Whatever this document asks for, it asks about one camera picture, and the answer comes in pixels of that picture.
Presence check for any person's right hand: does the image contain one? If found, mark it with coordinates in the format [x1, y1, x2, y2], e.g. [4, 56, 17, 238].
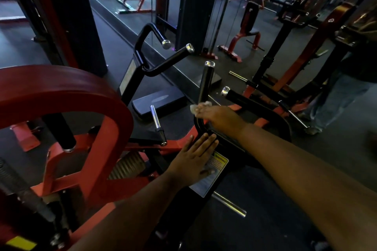
[194, 104, 248, 140]

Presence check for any person's left hand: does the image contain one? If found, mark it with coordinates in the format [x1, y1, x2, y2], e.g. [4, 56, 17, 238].
[166, 133, 220, 191]

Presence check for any white cleaning wipe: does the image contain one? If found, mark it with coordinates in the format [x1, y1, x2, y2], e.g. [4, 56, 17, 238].
[190, 101, 213, 115]

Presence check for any person's right forearm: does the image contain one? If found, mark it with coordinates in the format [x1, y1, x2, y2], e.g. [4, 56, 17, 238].
[238, 124, 377, 251]

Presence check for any person's left forearm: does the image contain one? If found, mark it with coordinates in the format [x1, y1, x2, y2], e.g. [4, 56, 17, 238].
[67, 171, 182, 251]

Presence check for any warning label sticker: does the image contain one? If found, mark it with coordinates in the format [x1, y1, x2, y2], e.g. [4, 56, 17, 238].
[188, 151, 230, 198]

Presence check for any chrome weight peg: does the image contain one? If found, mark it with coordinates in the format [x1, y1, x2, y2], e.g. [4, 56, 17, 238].
[150, 105, 167, 146]
[229, 70, 248, 83]
[211, 191, 247, 218]
[288, 110, 309, 128]

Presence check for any black foot plate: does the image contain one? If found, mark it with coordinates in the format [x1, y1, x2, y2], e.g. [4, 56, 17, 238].
[132, 86, 187, 118]

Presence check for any red and black gym machine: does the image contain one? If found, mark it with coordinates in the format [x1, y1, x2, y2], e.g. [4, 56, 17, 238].
[0, 23, 293, 251]

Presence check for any red and black seat bench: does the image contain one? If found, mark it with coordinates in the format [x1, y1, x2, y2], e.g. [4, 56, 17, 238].
[217, 1, 265, 63]

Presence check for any red plate-loaded gym machine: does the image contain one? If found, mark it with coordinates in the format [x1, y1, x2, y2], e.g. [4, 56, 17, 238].
[229, 2, 358, 128]

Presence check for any black roller pad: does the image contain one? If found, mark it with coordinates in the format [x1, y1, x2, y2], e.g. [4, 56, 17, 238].
[42, 113, 77, 153]

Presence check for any black and red upright pillar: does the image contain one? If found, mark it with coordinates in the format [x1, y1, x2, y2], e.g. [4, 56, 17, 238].
[9, 0, 108, 78]

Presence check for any black ribbed grip bar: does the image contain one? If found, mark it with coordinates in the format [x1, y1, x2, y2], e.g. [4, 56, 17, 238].
[0, 157, 57, 222]

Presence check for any yellow sticker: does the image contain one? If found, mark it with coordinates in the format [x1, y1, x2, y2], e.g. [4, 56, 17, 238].
[5, 236, 38, 251]

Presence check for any black bent handle bar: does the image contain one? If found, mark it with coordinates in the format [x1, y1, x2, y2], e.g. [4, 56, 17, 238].
[193, 60, 293, 154]
[134, 23, 195, 78]

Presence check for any black cable machine column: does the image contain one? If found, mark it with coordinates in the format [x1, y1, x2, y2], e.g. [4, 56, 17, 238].
[176, 0, 223, 53]

